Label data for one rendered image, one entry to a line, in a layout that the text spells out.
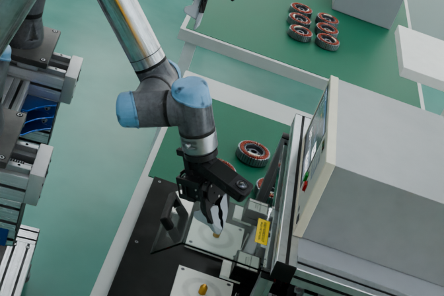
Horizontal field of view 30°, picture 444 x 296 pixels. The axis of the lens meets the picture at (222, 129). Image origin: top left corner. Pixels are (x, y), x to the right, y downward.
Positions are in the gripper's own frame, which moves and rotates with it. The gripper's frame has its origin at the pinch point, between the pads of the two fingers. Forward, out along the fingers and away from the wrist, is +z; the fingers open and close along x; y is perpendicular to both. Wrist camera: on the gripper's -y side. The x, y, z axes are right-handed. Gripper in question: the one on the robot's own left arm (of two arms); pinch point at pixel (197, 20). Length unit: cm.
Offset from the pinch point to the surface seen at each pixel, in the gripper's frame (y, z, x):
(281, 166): -28, 11, 52
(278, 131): -42, 40, -18
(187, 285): -11, 37, 77
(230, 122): -24.1, 40.3, -15.7
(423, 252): -53, -3, 95
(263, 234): -21, 9, 86
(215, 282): -18, 37, 73
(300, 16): -58, 37, -127
